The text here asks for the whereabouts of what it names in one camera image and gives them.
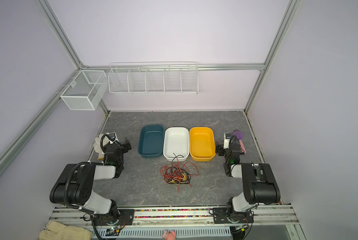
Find red cables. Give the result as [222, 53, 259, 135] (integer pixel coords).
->
[160, 161, 200, 193]

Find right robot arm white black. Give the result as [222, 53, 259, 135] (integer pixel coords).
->
[212, 145, 280, 224]

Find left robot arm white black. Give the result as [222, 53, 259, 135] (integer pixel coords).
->
[50, 133, 134, 227]

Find yellow plastic bin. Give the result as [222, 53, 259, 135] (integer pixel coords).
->
[189, 127, 216, 162]

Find white work glove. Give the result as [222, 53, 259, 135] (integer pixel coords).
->
[93, 134, 105, 161]

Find purple pink toy trowel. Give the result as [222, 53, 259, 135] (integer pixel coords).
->
[232, 130, 246, 155]

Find dark teal plastic bin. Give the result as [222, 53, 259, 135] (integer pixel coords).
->
[138, 125, 165, 159]

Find white plastic bin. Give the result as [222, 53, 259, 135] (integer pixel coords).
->
[163, 127, 190, 162]

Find small white mesh basket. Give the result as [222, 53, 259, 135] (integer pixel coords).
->
[61, 70, 109, 111]

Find pink object at front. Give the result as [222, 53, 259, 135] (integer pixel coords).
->
[162, 230, 177, 240]

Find beige glove at front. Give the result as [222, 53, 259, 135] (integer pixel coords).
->
[39, 221, 93, 240]

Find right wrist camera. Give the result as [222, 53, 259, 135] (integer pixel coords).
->
[223, 133, 232, 149]

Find yellow cable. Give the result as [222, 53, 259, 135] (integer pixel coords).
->
[169, 172, 188, 184]

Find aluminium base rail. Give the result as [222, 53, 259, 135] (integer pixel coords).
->
[48, 204, 300, 229]

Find long white wire basket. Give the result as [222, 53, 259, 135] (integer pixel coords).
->
[108, 62, 199, 95]

